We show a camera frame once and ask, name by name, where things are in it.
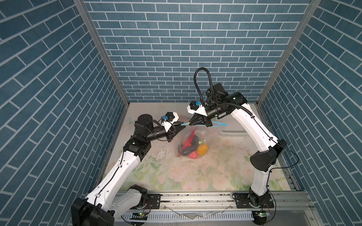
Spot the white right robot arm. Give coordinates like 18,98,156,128
187,91,286,198

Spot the long black food piece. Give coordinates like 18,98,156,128
180,135,199,156

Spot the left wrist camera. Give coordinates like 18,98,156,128
161,112,179,132

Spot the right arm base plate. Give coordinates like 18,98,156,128
232,192,275,209

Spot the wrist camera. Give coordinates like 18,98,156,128
161,112,179,132
187,101,206,115

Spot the red chili pepper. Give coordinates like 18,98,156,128
177,129,196,157

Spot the white plastic perforated basket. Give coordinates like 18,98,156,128
218,115,249,137

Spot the clear zip top bag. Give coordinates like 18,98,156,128
176,121,228,159

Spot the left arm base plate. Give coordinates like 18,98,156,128
131,194,161,210

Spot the yellow food ball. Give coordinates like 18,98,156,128
196,144,209,156

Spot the aluminium mounting rail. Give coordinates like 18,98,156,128
113,191,322,226

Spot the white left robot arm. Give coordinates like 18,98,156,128
71,112,186,226

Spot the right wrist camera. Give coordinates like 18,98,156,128
187,101,206,115

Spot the pink round food ball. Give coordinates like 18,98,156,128
188,151,199,159

